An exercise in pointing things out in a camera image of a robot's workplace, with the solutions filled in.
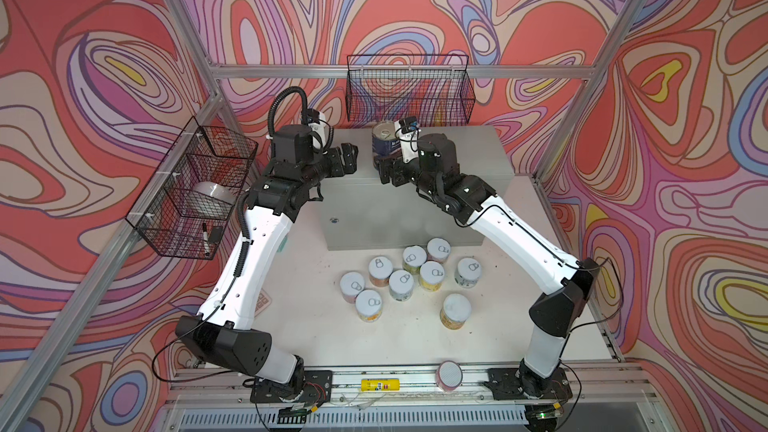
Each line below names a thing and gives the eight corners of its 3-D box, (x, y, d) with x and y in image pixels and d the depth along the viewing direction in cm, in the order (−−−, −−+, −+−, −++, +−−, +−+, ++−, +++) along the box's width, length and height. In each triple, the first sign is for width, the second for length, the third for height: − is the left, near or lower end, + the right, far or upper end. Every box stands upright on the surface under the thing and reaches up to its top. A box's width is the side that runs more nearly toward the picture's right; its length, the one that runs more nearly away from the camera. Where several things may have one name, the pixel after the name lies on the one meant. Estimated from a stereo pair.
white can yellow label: (420, 291, 91) (422, 283, 87) (419, 269, 96) (420, 260, 92) (443, 291, 91) (446, 283, 87) (440, 269, 96) (442, 260, 92)
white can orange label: (368, 287, 92) (367, 279, 87) (369, 265, 97) (368, 256, 92) (392, 287, 92) (392, 280, 87) (392, 265, 97) (392, 256, 92)
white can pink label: (340, 303, 89) (338, 296, 84) (343, 280, 94) (340, 271, 89) (364, 303, 89) (363, 296, 84) (365, 280, 94) (364, 271, 89)
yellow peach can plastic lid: (441, 330, 84) (446, 321, 78) (438, 303, 89) (442, 293, 83) (467, 330, 84) (473, 321, 78) (463, 303, 89) (468, 293, 83)
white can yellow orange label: (355, 322, 85) (354, 316, 81) (357, 296, 90) (356, 289, 86) (382, 322, 85) (382, 316, 81) (382, 296, 90) (382, 289, 86)
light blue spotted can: (456, 288, 91) (459, 280, 87) (452, 266, 96) (455, 257, 92) (479, 288, 91) (484, 280, 87) (474, 266, 96) (479, 257, 92)
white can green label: (397, 268, 95) (397, 261, 91) (407, 249, 99) (408, 242, 96) (417, 278, 93) (419, 271, 89) (427, 257, 97) (429, 250, 94)
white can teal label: (388, 302, 89) (388, 294, 84) (388, 278, 94) (388, 269, 89) (413, 302, 89) (414, 294, 84) (411, 278, 94) (412, 269, 89)
